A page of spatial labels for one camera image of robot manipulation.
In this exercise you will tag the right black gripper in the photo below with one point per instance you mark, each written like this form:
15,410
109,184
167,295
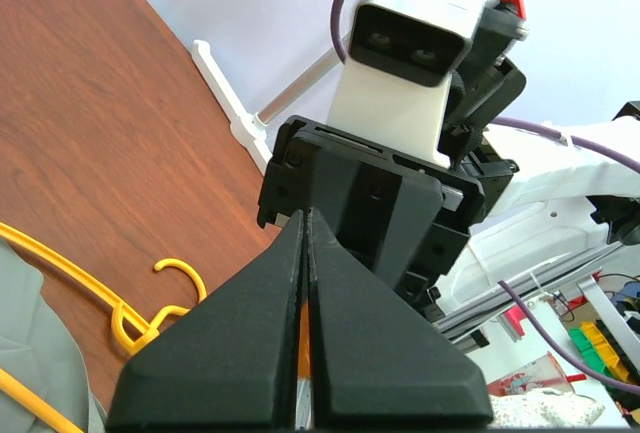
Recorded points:
404,219

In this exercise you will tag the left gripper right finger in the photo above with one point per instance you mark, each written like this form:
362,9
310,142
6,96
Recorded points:
376,363

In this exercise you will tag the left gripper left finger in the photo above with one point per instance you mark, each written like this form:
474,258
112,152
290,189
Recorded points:
231,362

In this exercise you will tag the orange clothespin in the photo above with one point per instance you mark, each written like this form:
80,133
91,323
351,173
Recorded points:
304,355

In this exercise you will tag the grey underwear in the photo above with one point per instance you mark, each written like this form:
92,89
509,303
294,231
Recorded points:
38,350

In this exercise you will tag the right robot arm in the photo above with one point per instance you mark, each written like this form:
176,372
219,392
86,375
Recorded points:
552,192

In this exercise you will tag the white clothes rack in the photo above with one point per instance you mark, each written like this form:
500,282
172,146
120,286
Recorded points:
249,128

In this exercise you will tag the coloured bins in background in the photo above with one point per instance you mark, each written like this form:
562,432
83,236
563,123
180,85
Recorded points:
603,353

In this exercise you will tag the aluminium rail frame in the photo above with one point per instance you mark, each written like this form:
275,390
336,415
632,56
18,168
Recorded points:
525,288

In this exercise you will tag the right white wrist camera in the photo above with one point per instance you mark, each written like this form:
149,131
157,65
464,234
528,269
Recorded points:
425,77

